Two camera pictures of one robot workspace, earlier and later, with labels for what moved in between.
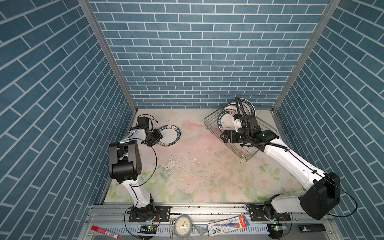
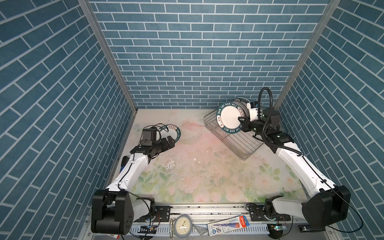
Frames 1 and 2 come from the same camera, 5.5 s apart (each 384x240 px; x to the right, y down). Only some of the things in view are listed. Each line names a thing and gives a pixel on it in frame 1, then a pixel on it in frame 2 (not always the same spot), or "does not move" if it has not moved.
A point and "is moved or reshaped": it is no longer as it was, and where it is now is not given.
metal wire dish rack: x=245 y=152 does not move
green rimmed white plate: x=226 y=121 is moved or reshaped
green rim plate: x=171 y=135 does not move
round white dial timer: x=183 y=226 does not move
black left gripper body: x=153 y=136 to x=162 y=145
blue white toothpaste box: x=228 y=225 does not move
